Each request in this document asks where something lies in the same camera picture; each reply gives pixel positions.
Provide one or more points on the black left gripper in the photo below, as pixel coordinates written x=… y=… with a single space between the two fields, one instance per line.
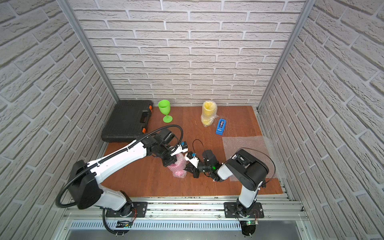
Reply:
x=167 y=157

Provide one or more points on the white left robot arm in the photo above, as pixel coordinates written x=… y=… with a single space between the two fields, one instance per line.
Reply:
x=85 y=182

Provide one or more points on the left aluminium corner post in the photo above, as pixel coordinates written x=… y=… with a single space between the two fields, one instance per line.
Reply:
x=78 y=29

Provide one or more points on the pink plastic wine glass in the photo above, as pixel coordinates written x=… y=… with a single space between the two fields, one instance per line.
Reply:
x=178 y=166

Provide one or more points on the aluminium corner post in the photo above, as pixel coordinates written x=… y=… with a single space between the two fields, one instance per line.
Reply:
x=78 y=29
x=287 y=49

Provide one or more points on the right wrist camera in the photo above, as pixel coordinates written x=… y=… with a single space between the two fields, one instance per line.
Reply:
x=191 y=160

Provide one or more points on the yellow plastic wine glass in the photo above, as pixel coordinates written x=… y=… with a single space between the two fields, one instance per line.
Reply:
x=208 y=112

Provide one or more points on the blue tape dispenser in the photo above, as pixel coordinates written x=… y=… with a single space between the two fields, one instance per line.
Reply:
x=221 y=127

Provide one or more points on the green plastic wine glass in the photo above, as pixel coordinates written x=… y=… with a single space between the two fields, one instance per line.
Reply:
x=165 y=109

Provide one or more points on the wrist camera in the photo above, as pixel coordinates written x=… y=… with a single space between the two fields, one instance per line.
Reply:
x=181 y=149
x=191 y=160

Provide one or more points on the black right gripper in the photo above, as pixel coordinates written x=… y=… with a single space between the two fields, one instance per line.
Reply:
x=193 y=169

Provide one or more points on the black plastic tool case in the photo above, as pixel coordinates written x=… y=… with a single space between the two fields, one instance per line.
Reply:
x=128 y=121

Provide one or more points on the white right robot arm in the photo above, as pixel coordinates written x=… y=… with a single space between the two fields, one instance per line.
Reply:
x=250 y=171

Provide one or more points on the right aluminium corner post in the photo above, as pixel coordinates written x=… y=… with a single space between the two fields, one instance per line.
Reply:
x=287 y=49

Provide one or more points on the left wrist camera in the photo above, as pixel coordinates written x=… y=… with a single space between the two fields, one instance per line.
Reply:
x=181 y=149

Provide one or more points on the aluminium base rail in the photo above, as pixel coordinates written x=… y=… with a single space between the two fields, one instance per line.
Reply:
x=207 y=218

